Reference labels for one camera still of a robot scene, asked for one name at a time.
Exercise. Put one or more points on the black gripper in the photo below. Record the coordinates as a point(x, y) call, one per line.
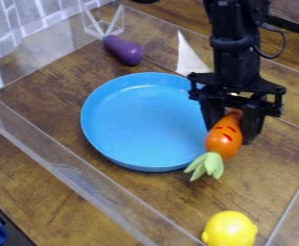
point(259, 99)

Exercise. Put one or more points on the orange toy carrot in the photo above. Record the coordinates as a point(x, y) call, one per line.
point(222, 143)

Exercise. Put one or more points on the blue round plate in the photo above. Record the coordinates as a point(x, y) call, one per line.
point(143, 124)

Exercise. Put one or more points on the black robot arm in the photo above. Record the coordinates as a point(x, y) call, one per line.
point(234, 85)

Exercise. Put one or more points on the black bar top right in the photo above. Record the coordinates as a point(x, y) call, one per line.
point(286, 23)

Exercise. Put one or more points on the purple toy eggplant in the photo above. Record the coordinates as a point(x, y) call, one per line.
point(127, 51)

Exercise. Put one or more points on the yellow toy lemon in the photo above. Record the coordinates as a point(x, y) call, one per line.
point(229, 228)

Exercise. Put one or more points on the clear acrylic enclosure wall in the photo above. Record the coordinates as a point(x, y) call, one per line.
point(70, 197)

